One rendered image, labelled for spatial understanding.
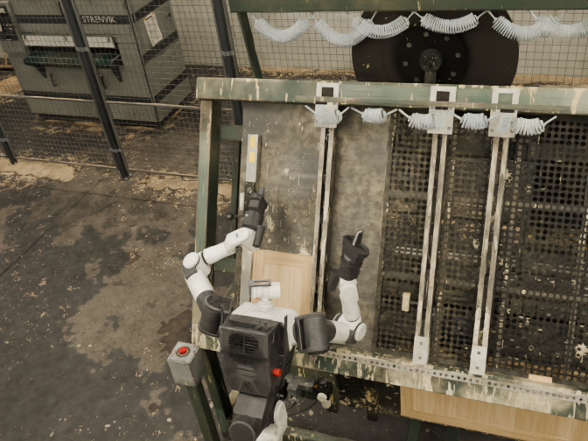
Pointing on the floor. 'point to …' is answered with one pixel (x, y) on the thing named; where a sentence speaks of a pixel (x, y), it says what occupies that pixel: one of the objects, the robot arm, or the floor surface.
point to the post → (203, 412)
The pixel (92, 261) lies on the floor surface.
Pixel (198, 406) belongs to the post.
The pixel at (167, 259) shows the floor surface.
